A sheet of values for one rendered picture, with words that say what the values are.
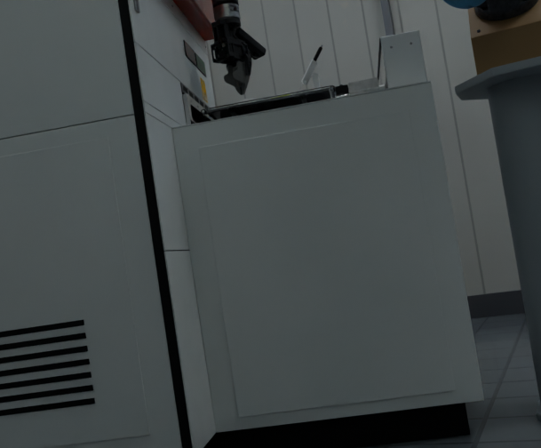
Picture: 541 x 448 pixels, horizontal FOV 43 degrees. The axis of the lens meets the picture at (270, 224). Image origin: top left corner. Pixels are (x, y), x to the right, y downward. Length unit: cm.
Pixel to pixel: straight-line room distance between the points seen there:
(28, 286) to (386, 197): 83
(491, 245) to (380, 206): 225
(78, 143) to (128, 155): 11
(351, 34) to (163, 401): 296
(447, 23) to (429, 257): 251
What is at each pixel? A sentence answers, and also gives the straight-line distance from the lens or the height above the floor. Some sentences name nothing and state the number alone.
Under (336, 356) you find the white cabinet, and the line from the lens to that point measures 164.
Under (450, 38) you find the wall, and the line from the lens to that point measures 397.
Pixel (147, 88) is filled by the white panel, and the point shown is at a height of 88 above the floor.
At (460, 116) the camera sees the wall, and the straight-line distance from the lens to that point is 388.
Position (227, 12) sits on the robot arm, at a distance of 206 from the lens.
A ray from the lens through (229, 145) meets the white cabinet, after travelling 167.
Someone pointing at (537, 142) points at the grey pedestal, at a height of 64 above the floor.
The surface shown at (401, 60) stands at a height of 89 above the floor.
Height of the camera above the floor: 46
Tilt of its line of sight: 3 degrees up
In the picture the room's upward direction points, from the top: 9 degrees counter-clockwise
